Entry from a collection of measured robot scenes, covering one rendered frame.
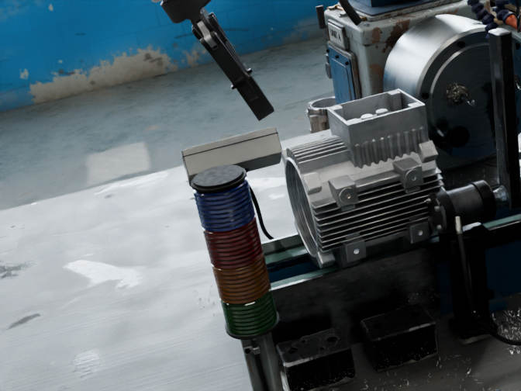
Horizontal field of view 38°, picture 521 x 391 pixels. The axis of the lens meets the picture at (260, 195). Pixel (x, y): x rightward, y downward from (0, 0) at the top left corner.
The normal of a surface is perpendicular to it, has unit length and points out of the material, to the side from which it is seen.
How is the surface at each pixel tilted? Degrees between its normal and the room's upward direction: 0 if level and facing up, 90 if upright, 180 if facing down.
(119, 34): 90
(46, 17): 90
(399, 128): 90
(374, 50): 90
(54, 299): 0
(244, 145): 53
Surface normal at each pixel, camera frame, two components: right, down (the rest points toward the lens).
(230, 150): 0.05, -0.25
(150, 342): -0.19, -0.90
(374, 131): 0.22, 0.36
